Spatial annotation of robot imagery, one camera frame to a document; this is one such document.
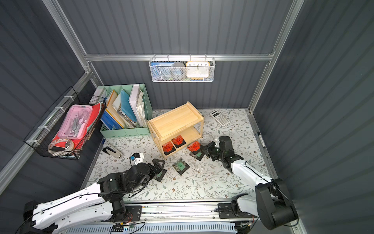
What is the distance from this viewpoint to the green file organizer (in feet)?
3.05

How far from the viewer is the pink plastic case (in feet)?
2.30

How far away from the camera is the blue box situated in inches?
34.6
